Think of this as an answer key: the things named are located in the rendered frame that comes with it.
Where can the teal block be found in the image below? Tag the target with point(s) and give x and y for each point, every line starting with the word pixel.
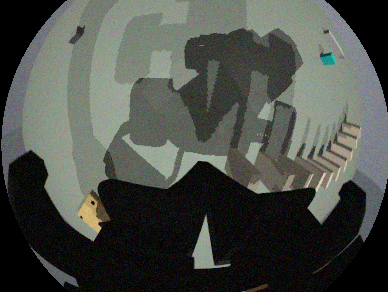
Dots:
pixel 328 58

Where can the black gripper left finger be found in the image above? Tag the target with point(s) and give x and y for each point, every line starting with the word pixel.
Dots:
pixel 180 208

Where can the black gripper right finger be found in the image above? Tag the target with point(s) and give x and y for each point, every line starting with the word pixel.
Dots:
pixel 235 212

